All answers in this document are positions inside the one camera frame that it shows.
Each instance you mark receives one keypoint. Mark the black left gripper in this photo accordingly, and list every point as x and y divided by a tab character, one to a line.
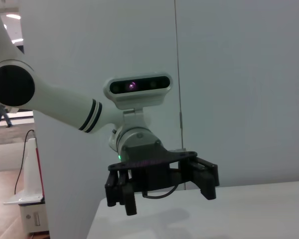
152	171

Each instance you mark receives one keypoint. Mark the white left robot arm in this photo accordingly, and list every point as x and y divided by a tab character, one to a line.
59	104

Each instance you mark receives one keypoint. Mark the silver left gripper connector stub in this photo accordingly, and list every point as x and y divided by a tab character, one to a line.
179	150

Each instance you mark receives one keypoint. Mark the white equipment box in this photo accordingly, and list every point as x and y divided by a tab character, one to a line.
35	216

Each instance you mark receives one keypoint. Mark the white floor stand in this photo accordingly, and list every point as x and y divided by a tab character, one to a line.
31	169

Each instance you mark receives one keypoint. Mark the walking person in jeans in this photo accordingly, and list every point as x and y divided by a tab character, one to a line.
2	113

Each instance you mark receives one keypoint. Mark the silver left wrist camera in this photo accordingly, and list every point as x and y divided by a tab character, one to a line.
139	85

